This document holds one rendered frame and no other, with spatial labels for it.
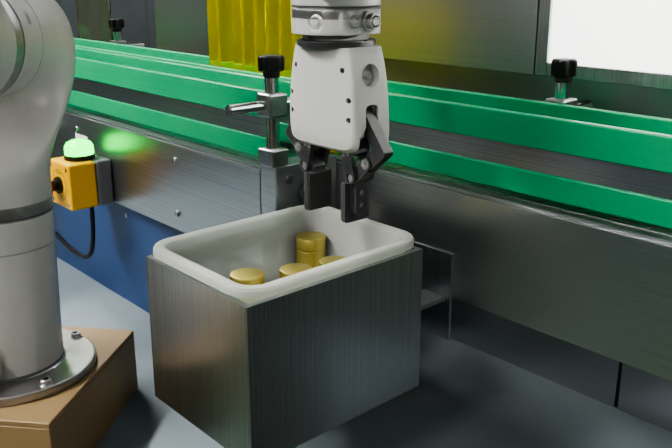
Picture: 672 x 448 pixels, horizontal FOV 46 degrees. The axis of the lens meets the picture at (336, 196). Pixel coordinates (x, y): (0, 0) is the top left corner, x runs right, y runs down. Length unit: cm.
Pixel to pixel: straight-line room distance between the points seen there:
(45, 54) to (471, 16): 51
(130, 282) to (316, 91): 66
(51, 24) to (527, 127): 50
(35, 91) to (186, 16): 72
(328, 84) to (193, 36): 87
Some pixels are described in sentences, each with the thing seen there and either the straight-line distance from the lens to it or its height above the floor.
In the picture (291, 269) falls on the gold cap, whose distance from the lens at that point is 79.
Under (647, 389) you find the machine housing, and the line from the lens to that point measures 104.
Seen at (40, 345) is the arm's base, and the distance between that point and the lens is 93.
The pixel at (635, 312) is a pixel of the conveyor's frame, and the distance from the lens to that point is 76.
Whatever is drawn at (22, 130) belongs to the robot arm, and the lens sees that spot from 90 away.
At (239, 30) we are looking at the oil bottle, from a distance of 115.
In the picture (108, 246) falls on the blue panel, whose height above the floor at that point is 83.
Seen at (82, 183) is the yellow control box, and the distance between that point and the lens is 124.
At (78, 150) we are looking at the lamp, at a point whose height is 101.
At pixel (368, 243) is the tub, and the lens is 85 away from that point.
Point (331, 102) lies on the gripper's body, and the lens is 74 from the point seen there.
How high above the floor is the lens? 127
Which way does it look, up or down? 16 degrees down
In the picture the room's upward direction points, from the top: straight up
